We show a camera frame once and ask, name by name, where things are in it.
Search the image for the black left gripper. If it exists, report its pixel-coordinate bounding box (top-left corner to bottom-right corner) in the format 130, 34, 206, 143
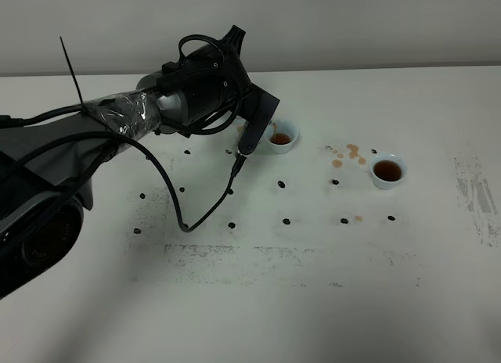
218, 24, 255, 121

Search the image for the light blue porcelain teapot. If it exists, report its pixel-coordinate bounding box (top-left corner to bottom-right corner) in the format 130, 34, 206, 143
236, 121, 276, 144

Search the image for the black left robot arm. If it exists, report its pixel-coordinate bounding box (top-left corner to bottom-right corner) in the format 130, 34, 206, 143
1, 27, 276, 297

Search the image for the light blue teacup near teapot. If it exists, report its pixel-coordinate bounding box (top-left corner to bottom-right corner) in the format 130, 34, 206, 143
264, 120, 299, 154

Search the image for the light blue teacup far right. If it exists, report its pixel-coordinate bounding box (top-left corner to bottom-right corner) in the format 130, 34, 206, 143
369, 153, 408, 190

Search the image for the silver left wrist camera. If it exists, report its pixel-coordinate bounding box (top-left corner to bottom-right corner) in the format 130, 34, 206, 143
236, 85, 279, 156

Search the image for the black cable tie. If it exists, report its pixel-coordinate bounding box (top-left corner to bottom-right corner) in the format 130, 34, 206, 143
59, 36, 84, 105

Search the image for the black left camera cable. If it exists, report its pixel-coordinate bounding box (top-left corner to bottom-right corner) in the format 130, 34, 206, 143
0, 34, 247, 235

